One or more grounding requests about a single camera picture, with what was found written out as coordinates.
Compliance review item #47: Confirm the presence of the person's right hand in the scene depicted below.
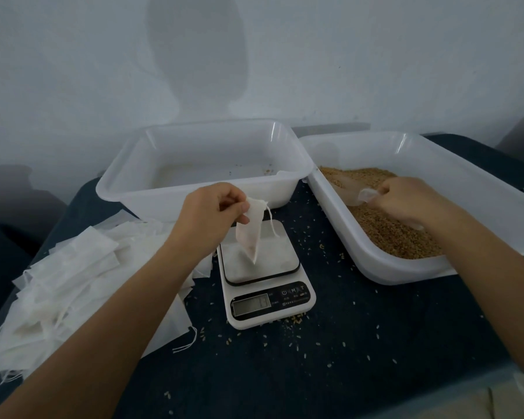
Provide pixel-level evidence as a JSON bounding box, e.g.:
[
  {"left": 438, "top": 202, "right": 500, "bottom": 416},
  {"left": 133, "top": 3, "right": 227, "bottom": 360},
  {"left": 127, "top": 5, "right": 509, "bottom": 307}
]
[{"left": 365, "top": 177, "right": 456, "bottom": 233}]

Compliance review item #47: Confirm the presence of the person's left hand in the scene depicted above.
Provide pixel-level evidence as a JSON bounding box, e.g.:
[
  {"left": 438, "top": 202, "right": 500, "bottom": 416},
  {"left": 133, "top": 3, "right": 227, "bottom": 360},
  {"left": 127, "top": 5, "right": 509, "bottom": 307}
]
[{"left": 168, "top": 182, "right": 252, "bottom": 264}]

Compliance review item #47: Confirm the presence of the white plastic tub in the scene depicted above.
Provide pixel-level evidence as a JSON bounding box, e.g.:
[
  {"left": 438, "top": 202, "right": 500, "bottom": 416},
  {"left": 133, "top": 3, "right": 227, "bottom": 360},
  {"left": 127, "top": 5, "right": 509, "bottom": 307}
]
[{"left": 96, "top": 119, "right": 316, "bottom": 223}]

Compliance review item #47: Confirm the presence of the brown grain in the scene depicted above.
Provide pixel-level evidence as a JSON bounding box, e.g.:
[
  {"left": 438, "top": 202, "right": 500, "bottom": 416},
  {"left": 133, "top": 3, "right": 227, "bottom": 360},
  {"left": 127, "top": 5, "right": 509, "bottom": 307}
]
[{"left": 318, "top": 165, "right": 447, "bottom": 260}]

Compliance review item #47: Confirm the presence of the white mesh bag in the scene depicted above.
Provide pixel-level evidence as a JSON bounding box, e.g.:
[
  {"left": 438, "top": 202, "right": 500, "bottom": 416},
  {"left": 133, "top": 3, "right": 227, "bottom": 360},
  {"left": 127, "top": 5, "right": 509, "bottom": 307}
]
[{"left": 236, "top": 198, "right": 274, "bottom": 265}]

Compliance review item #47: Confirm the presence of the white tray of grain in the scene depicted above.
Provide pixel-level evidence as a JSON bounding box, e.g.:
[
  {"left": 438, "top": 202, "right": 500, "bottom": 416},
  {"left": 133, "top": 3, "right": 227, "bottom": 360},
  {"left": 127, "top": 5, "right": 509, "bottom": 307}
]
[{"left": 299, "top": 130, "right": 524, "bottom": 285}]

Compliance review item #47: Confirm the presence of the pile of white bags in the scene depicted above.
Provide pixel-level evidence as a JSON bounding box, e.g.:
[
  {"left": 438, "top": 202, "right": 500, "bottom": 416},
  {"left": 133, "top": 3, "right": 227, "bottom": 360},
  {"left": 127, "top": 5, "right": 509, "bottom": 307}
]
[{"left": 0, "top": 212, "right": 214, "bottom": 382}]

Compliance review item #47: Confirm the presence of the person's right forearm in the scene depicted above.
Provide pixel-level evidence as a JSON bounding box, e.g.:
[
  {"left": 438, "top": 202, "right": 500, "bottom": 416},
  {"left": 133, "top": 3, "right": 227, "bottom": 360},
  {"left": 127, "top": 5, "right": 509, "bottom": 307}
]
[{"left": 432, "top": 209, "right": 524, "bottom": 374}]

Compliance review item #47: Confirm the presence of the person's left forearm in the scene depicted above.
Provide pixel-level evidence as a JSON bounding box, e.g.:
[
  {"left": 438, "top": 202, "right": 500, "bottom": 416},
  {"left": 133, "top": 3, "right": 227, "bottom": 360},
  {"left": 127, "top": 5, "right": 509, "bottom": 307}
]
[{"left": 0, "top": 247, "right": 204, "bottom": 419}]

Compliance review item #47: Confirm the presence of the white digital kitchen scale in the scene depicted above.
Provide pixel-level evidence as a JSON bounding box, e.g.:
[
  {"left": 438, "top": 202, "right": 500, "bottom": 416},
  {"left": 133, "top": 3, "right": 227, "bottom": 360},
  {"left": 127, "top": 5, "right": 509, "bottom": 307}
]
[{"left": 217, "top": 219, "right": 317, "bottom": 331}]

